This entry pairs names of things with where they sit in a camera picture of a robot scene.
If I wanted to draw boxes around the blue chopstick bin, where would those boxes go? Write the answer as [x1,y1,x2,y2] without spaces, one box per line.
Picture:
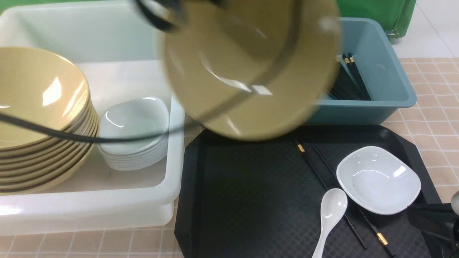
[308,17,417,125]

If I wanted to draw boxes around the bundle of black chopsticks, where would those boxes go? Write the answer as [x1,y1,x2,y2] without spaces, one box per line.
[328,53,372,101]

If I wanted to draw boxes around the white soup spoon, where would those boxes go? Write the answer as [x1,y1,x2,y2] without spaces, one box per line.
[312,188,348,258]

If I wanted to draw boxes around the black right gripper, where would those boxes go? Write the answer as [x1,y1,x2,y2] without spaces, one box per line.
[407,202,459,258]

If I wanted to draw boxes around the black chopstick gold band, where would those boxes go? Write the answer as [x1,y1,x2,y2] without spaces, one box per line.
[311,144,396,258]

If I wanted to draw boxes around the large white plastic bin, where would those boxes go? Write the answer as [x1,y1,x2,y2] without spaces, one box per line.
[1,0,185,236]

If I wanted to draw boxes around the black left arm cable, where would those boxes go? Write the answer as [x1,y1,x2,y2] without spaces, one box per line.
[0,0,302,144]

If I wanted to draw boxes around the stack of yellow bowls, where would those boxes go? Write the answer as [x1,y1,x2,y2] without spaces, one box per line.
[0,46,99,196]

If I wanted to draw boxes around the stack of white dishes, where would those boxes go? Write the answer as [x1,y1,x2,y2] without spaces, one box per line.
[98,97,170,171]

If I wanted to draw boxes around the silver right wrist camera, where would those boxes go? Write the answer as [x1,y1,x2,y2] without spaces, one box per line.
[450,191,459,215]

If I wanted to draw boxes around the white square sauce dish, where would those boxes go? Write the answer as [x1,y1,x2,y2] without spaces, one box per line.
[336,146,422,215]

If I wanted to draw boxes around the yellow noodle bowl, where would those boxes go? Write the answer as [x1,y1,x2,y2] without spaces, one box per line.
[162,0,341,140]

